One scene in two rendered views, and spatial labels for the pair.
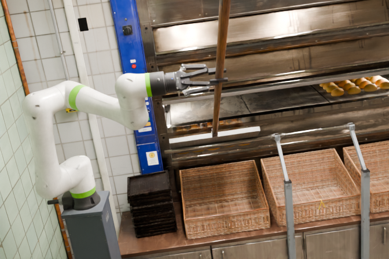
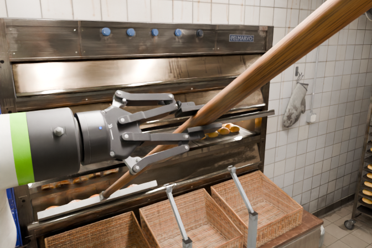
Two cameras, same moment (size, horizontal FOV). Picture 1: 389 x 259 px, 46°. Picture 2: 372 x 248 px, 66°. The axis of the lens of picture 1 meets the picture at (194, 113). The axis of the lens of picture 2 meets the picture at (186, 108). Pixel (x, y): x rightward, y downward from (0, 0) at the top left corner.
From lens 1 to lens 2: 1.34 m
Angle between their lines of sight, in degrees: 29
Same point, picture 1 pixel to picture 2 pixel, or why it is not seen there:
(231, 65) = not seen: hidden behind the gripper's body
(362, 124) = (224, 164)
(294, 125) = (170, 169)
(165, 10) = (30, 42)
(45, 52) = not seen: outside the picture
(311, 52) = (187, 99)
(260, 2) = (143, 45)
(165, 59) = (29, 102)
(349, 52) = not seen: hidden behind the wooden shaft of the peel
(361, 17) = (227, 70)
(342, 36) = (212, 86)
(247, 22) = (129, 66)
